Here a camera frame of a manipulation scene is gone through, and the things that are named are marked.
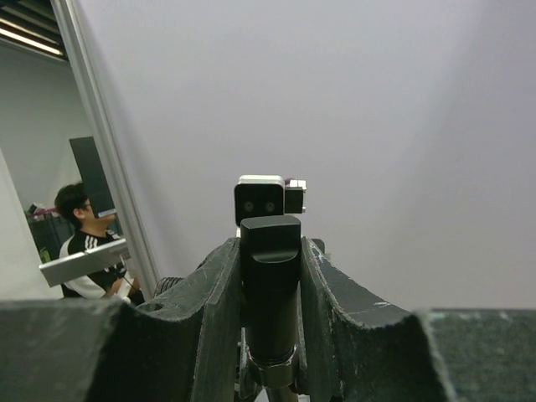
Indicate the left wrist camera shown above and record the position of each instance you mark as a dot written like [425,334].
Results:
[268,195]

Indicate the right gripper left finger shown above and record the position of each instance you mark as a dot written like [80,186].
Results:
[179,346]

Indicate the aluminium rail frame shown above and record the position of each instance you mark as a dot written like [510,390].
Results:
[92,91]

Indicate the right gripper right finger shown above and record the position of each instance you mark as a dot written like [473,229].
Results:
[360,347]

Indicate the black T-shaped fitting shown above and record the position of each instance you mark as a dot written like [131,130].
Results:
[249,282]

